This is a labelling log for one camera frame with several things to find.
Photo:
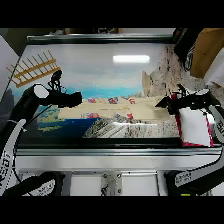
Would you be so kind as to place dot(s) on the yellow wooden rack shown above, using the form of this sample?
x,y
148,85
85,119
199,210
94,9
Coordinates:
x,y
33,70

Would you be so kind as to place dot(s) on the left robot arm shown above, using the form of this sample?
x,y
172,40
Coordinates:
x,y
20,110

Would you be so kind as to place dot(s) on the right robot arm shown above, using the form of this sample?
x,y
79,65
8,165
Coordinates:
x,y
203,173

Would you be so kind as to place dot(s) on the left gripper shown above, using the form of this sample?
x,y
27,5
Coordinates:
x,y
70,99

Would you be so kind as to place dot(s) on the black garment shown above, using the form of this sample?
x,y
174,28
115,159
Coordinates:
x,y
186,46

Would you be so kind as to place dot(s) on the red and white garment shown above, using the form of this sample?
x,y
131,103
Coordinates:
x,y
195,128

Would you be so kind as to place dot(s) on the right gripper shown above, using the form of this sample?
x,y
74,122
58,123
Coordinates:
x,y
168,103

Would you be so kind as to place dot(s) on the brown cardboard box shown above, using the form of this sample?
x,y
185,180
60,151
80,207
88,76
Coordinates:
x,y
208,50

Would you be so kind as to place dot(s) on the cream printed T-shirt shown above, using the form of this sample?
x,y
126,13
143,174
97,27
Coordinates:
x,y
110,108

